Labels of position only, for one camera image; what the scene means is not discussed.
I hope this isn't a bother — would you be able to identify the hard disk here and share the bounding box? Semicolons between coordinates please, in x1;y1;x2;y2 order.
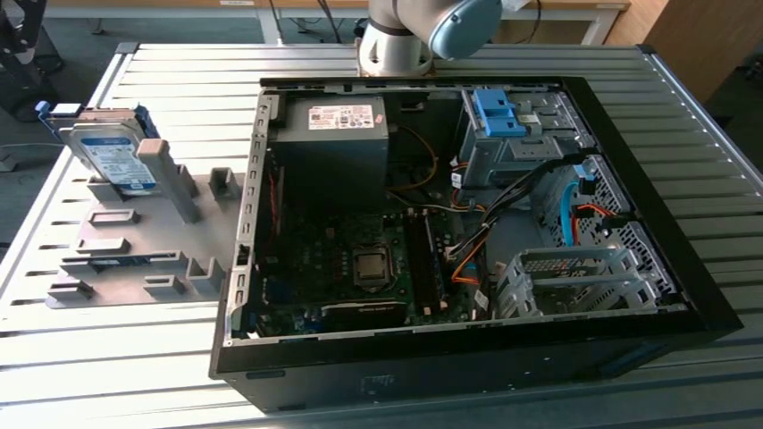
33;100;163;198

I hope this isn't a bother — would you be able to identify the blue wire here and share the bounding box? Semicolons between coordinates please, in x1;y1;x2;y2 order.
559;164;598;247

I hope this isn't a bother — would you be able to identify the red wire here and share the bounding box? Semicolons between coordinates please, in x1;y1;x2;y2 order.
570;203;632;246

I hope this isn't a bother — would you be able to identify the metal disk bay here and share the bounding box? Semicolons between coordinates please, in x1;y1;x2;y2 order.
494;244;679;319

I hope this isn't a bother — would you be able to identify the black mesh waste basket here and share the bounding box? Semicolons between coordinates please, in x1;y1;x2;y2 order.
0;48;65;122

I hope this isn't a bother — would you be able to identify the grey parts rack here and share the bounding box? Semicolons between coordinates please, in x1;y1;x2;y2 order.
44;138;249;309

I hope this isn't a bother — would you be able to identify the RAM stick with label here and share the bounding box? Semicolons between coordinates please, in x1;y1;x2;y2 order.
87;255;151;267

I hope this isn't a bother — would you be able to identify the grey power supply unit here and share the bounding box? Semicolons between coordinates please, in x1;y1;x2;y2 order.
271;94;392;202

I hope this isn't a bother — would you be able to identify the green motherboard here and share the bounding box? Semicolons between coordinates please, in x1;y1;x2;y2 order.
255;209;478;336

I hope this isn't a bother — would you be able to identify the silver CPU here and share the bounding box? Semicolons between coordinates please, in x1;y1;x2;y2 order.
356;255;387;279

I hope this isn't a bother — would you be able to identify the CPU socket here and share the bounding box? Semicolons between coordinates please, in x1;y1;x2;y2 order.
350;242;396;291

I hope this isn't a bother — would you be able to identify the blue plastic drive latch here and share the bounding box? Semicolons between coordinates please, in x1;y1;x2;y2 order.
470;88;530;139

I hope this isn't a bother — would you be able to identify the black graphics card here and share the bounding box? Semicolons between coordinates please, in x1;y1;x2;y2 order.
320;298;410;332

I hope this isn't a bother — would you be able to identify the grey metal drive cage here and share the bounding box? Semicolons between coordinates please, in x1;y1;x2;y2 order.
458;88;598;189

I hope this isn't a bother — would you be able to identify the black open PC case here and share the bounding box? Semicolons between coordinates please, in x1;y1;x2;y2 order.
208;75;744;412

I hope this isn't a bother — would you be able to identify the brown wooden cabinet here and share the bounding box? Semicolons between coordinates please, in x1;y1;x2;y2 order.
607;0;763;104

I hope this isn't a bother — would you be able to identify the white frame wooden desk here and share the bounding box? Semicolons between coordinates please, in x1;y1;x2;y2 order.
40;0;634;46

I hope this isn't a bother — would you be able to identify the yellow wire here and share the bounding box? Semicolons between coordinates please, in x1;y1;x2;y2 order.
387;127;440;193

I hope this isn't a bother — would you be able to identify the multicolour wire bundle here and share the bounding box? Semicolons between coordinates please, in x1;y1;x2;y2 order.
387;189;488;215

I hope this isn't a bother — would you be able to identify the black cable bundle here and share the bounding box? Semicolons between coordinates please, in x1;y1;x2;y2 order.
443;154;583;265

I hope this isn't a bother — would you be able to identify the orange wire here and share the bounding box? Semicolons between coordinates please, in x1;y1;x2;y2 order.
450;257;482;285

